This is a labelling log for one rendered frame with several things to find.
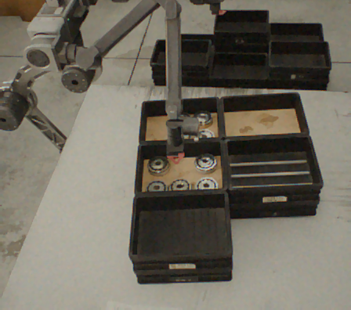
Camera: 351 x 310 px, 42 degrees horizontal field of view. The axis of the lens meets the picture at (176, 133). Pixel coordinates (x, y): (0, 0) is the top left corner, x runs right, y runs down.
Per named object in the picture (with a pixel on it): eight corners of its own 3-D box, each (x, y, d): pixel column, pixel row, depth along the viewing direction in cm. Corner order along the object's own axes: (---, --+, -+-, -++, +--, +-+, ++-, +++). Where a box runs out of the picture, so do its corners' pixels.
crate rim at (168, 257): (128, 261, 178) (128, 258, 176) (134, 198, 199) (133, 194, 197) (233, 257, 175) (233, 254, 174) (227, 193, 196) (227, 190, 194)
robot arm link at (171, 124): (166, 115, 180) (164, 126, 176) (184, 117, 179) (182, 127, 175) (168, 128, 185) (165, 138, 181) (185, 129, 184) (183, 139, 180)
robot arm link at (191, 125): (171, 102, 184) (168, 103, 175) (200, 104, 182) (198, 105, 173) (171, 133, 185) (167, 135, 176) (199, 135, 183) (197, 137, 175)
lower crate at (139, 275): (136, 286, 193) (132, 272, 184) (140, 225, 213) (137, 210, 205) (233, 282, 190) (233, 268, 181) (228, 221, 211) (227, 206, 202)
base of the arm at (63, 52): (65, 59, 192) (57, 34, 183) (84, 59, 190) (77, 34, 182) (58, 71, 186) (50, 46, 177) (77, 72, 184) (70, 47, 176)
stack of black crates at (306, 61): (265, 116, 335) (269, 66, 303) (265, 89, 356) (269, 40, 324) (322, 118, 329) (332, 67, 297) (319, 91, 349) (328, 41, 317)
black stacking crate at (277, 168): (228, 207, 203) (228, 191, 195) (223, 156, 224) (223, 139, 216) (320, 203, 200) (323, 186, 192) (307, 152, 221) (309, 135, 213)
